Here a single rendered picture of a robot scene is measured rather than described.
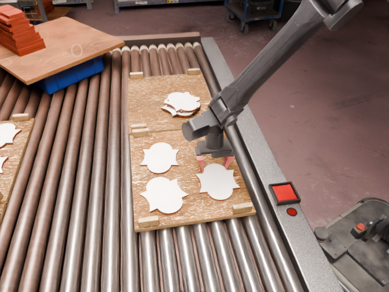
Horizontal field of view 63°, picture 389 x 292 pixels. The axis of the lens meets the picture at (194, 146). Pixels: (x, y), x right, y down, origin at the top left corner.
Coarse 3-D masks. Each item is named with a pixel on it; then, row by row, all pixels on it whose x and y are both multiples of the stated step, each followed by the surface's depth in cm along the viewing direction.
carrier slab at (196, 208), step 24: (144, 144) 113; (192, 144) 114; (144, 168) 105; (192, 168) 105; (192, 192) 97; (240, 192) 97; (144, 216) 90; (168, 216) 91; (192, 216) 91; (216, 216) 91; (240, 216) 92
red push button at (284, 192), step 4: (288, 184) 101; (276, 188) 100; (280, 188) 100; (284, 188) 100; (288, 188) 100; (276, 192) 98; (280, 192) 98; (284, 192) 98; (288, 192) 99; (292, 192) 99; (280, 196) 97; (284, 196) 97; (288, 196) 97; (292, 196) 97; (280, 200) 96
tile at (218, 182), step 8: (208, 168) 103; (216, 168) 103; (224, 168) 103; (200, 176) 101; (208, 176) 101; (216, 176) 101; (224, 176) 101; (232, 176) 101; (208, 184) 98; (216, 184) 98; (224, 184) 98; (232, 184) 98; (200, 192) 96; (208, 192) 96; (216, 192) 96; (224, 192) 96
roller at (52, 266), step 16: (80, 96) 139; (80, 112) 131; (80, 128) 125; (64, 160) 110; (64, 176) 104; (64, 192) 99; (64, 208) 95; (64, 224) 91; (64, 240) 88; (48, 256) 83; (48, 272) 79; (48, 288) 77
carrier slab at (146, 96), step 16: (128, 80) 146; (144, 80) 147; (160, 80) 147; (176, 80) 147; (192, 80) 147; (128, 96) 136; (144, 96) 136; (160, 96) 137; (208, 96) 137; (128, 112) 128; (144, 112) 128; (160, 112) 128; (160, 128) 120; (176, 128) 120
